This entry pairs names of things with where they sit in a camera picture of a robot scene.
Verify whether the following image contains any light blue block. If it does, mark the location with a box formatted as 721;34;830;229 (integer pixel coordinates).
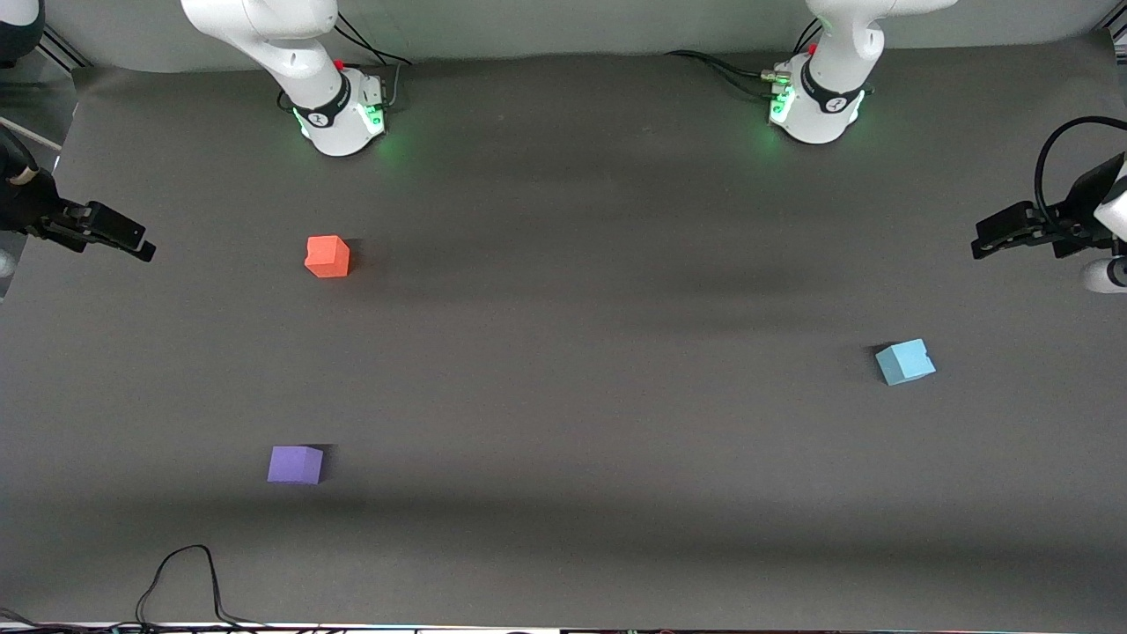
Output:
875;339;937;387

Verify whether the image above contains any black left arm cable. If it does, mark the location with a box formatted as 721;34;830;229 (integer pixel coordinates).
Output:
1034;116;1127;232

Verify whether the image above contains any orange block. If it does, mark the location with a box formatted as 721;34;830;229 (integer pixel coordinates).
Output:
305;235;351;279

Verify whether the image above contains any dark aluminium frame rail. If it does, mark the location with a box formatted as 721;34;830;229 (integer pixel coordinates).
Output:
39;25;91;70

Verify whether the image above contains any white rod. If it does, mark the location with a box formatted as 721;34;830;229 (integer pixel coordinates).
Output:
0;119;64;151

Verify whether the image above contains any dark grey table mat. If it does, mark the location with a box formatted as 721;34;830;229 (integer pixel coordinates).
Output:
0;35;1127;628

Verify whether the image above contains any looped thin black cable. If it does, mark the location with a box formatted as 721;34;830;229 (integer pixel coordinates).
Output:
136;544;269;629

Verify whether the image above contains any black left base cable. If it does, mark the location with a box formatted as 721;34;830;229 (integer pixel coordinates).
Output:
664;50;786;100

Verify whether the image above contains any purple block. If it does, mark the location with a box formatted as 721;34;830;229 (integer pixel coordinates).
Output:
267;446;325;485

